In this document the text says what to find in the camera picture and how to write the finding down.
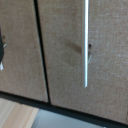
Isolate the brown fabric drawer front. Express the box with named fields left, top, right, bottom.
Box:
left=37, top=0, right=128, bottom=125
left=0, top=0, right=50, bottom=103

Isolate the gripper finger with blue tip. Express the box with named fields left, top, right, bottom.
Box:
left=0, top=28, right=8, bottom=72

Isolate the dark drawer cabinet frame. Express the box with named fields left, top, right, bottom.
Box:
left=0, top=0, right=128, bottom=128

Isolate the silver drawer handle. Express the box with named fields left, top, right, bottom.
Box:
left=81, top=0, right=91, bottom=89

